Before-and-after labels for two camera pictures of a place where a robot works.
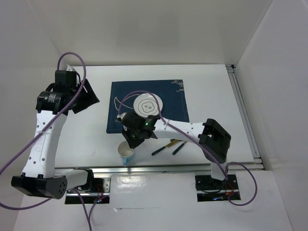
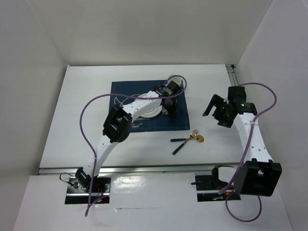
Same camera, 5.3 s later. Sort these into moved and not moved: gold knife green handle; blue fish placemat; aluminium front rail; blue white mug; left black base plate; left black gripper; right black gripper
Moved: right black gripper; blue white mug; gold knife green handle; left black gripper
Not moved: left black base plate; blue fish placemat; aluminium front rail
